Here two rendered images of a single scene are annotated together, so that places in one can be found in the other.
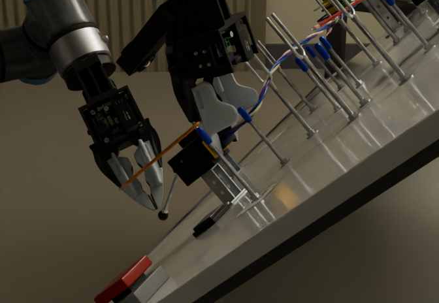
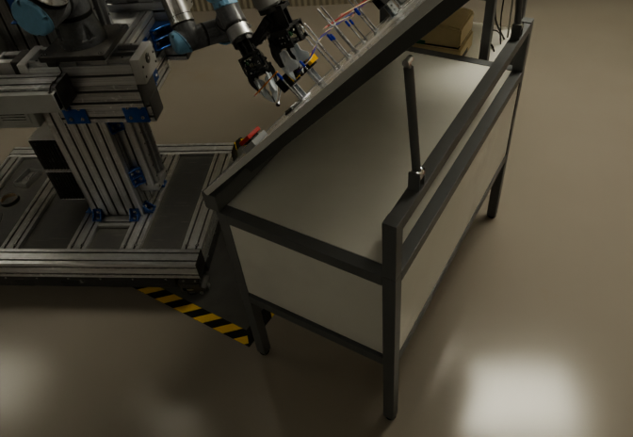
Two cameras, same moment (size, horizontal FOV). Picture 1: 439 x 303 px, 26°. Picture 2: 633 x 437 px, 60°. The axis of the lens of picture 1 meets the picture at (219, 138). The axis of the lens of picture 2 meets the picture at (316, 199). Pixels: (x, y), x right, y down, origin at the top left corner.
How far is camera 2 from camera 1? 51 cm
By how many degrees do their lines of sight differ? 19
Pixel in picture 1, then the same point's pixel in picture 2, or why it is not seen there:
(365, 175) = (315, 101)
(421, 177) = (417, 76)
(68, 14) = (232, 15)
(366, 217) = (385, 97)
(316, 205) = (301, 111)
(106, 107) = (250, 58)
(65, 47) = (232, 31)
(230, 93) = (298, 53)
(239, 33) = (297, 28)
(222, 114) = (292, 64)
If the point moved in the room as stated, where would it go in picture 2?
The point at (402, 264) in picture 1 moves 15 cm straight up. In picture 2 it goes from (395, 121) to (396, 83)
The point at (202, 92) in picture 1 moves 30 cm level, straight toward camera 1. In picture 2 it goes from (284, 55) to (268, 117)
